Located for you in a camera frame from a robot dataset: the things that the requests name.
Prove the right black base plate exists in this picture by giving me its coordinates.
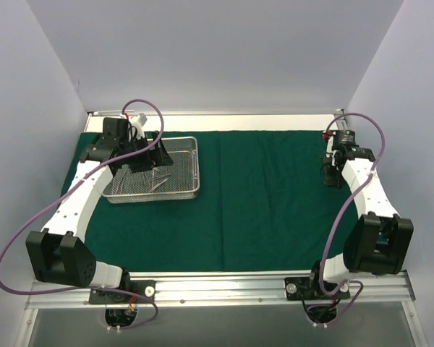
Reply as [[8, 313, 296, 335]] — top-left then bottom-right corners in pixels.
[[284, 276, 351, 301]]

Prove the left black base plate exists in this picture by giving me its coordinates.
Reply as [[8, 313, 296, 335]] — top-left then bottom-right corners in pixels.
[[88, 279, 156, 305]]

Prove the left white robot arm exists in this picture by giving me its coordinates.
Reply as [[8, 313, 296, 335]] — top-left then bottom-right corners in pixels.
[[25, 132, 173, 303]]

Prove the metal mesh instrument tray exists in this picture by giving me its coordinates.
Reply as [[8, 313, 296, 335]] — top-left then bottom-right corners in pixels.
[[102, 136, 200, 204]]

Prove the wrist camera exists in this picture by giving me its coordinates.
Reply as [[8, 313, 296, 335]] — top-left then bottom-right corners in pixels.
[[322, 130, 357, 150], [101, 113, 147, 142]]

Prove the green surgical cloth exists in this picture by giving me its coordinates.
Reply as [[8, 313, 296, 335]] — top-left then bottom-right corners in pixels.
[[85, 131, 349, 272]]

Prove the silver forceps centre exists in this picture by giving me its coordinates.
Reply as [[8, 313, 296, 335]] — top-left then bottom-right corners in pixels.
[[143, 173, 171, 193]]

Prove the aluminium front rail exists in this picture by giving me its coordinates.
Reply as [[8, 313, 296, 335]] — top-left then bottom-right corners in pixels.
[[25, 270, 417, 312]]

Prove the purple cable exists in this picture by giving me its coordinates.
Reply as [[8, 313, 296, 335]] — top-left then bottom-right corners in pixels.
[[0, 99, 166, 330], [305, 112, 388, 322]]

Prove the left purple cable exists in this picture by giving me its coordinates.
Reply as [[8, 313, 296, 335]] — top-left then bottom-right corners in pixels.
[[0, 99, 166, 330]]

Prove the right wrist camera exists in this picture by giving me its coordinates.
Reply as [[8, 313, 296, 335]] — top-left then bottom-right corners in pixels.
[[322, 130, 357, 150]]

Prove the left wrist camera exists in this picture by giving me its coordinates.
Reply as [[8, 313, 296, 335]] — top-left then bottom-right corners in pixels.
[[101, 113, 147, 142]]

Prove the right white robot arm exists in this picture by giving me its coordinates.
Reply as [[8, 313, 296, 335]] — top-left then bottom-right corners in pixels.
[[306, 147, 414, 299]]

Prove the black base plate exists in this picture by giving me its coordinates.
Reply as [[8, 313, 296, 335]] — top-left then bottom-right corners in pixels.
[[284, 276, 351, 301], [88, 279, 156, 305]]

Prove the aluminium rail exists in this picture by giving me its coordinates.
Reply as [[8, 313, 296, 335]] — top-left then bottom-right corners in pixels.
[[333, 109, 349, 130], [25, 270, 417, 312]]

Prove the aluminium right side rail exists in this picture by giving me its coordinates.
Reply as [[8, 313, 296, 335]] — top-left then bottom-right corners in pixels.
[[333, 109, 349, 130]]

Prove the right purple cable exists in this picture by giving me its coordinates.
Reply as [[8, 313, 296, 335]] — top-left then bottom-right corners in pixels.
[[305, 112, 388, 322]]

